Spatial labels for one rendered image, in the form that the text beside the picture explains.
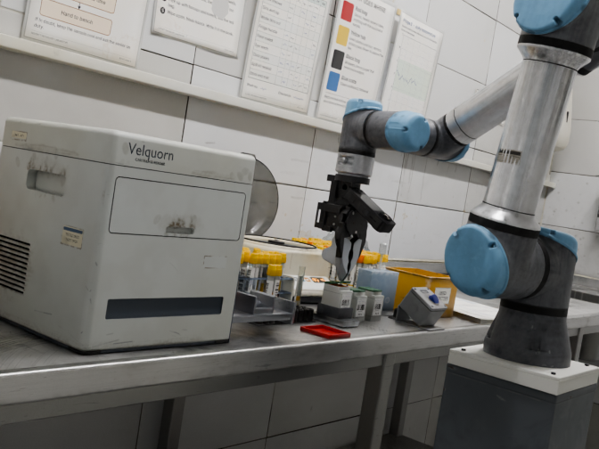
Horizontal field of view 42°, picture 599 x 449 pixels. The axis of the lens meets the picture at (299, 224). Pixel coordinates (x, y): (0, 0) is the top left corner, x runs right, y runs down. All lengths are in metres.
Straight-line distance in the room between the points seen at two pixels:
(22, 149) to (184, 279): 0.30
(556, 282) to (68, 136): 0.82
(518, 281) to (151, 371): 0.59
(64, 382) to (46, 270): 0.19
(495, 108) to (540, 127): 0.24
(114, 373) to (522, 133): 0.71
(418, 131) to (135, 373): 0.70
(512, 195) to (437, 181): 1.74
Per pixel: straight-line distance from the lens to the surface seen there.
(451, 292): 1.93
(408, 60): 2.71
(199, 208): 1.14
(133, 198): 1.06
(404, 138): 1.44
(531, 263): 1.30
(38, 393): 1.00
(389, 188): 2.72
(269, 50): 2.16
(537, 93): 1.27
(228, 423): 2.32
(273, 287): 1.45
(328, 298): 1.56
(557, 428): 1.37
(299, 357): 1.33
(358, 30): 2.46
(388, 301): 1.80
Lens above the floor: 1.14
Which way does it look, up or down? 3 degrees down
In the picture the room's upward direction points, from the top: 9 degrees clockwise
